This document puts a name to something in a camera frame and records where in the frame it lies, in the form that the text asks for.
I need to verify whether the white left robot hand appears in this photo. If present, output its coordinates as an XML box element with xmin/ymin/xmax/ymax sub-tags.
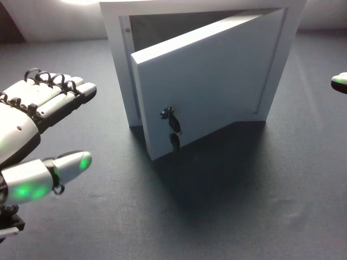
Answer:
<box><xmin>0</xmin><ymin>68</ymin><xmax>98</xmax><ymax>207</ymax></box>

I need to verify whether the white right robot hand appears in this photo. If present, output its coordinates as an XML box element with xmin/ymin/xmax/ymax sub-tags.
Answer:
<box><xmin>330</xmin><ymin>71</ymin><xmax>347</xmax><ymax>95</ymax></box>

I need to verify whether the grey panel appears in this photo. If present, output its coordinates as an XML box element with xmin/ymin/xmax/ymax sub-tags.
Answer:
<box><xmin>131</xmin><ymin>8</ymin><xmax>285</xmax><ymax>161</ymax></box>

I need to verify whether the large white box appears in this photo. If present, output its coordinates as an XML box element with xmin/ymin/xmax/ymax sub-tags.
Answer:
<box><xmin>99</xmin><ymin>0</ymin><xmax>307</xmax><ymax>129</ymax></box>

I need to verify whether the grey table cloth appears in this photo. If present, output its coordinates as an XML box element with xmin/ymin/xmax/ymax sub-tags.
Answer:
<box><xmin>0</xmin><ymin>27</ymin><xmax>347</xmax><ymax>260</ymax></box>

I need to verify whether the black-headed key in lock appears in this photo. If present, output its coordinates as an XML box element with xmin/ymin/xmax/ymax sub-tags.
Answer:
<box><xmin>168</xmin><ymin>112</ymin><xmax>182</xmax><ymax>135</ymax></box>

